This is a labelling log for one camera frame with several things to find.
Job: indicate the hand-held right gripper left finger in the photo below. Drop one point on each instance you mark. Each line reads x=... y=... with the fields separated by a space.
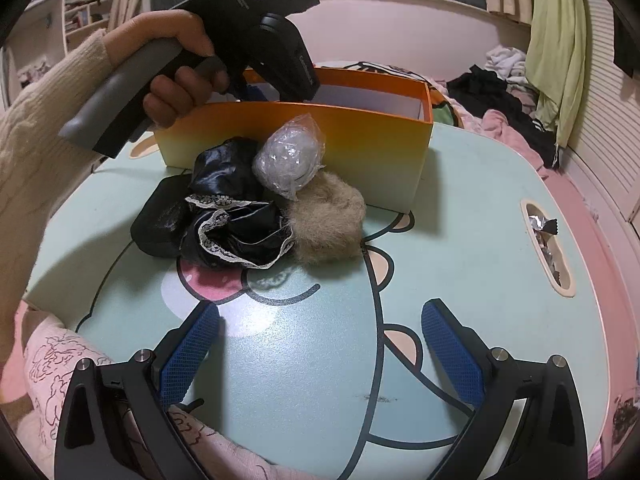
x=192 y=355

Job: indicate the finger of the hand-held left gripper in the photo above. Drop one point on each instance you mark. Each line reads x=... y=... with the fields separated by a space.
x=255 y=94

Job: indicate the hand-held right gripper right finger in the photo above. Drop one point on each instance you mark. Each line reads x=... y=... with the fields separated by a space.
x=452 y=360

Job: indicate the orange cardboard box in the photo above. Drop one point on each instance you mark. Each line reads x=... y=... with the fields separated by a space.
x=350 y=160

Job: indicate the person's left forearm cream sleeve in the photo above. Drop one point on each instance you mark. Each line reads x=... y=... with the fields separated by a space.
x=40 y=160

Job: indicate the mint green cartoon desktop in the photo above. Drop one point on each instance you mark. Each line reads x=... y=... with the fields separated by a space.
x=310 y=350

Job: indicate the person's left hand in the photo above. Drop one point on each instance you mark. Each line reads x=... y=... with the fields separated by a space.
x=175 y=25

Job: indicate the clear plastic wrapped ball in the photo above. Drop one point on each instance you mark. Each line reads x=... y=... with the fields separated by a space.
x=287 y=157

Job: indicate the black satin lace cloth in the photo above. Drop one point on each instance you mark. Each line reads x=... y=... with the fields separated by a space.
x=225 y=160

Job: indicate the black pouch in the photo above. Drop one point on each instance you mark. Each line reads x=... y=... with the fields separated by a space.
x=160 y=220

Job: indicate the beige fur pom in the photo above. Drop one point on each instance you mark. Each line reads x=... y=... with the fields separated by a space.
x=325 y=220

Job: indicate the pink floral quilt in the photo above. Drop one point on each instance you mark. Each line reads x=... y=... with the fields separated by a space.
x=45 y=360

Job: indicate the silver foil wrapper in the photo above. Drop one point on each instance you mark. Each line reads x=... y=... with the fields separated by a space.
x=542 y=222

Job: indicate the pink bed sheet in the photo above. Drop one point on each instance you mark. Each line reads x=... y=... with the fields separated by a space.
x=585 y=240

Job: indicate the white bookshelf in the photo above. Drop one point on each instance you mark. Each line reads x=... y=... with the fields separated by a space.
x=85 y=15

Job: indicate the black clothes pile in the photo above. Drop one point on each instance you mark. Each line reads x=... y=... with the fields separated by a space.
x=480 y=90

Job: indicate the pink crumpled garment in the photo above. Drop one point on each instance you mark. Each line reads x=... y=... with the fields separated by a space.
x=500 y=127

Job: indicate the white crumpled clothes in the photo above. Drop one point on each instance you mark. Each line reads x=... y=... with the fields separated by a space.
x=507 y=62

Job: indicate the white louvered closet door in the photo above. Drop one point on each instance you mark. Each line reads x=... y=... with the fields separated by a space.
x=600 y=125

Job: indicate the light green hanging garment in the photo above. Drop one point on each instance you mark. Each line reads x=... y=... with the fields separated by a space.
x=555 y=35

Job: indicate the black hanging garment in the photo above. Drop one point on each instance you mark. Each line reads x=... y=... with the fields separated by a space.
x=627 y=45

